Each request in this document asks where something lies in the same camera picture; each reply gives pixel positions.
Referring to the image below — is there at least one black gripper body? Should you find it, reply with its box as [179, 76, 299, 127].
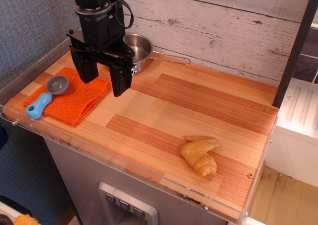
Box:
[67, 1, 134, 75]

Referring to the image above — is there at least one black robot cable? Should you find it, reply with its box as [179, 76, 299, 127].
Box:
[109, 0, 134, 29]

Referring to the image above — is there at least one stainless steel pan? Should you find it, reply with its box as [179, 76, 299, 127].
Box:
[123, 34, 191, 74]

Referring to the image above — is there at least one dark vertical post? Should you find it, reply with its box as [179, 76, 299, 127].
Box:
[272, 0, 318, 108]

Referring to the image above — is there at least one yellow object bottom left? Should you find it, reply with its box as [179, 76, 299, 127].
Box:
[13, 215, 40, 225]

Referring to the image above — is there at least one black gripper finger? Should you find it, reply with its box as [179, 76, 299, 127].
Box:
[110, 66, 132, 97]
[71, 50, 98, 83]

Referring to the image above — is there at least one orange folded cloth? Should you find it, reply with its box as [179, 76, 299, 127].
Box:
[23, 67, 112, 128]

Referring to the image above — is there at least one clear acrylic table guard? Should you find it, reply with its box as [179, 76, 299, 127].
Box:
[3, 100, 278, 225]

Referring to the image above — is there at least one white toy sink unit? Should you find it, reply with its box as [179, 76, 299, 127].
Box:
[265, 78, 318, 186]

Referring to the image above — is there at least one grey toy fridge cabinet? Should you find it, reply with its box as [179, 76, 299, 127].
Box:
[45, 139, 227, 225]

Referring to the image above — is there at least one silver dispenser panel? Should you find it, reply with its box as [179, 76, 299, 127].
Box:
[98, 182, 159, 225]

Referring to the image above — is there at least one yellow chicken wing toy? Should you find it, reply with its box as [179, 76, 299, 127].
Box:
[180, 136, 220, 176]

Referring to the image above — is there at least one blue grey ice cream scoop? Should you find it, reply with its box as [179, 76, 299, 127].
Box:
[26, 75, 69, 119]

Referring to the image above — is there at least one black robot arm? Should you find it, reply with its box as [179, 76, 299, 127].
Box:
[67, 0, 135, 97]

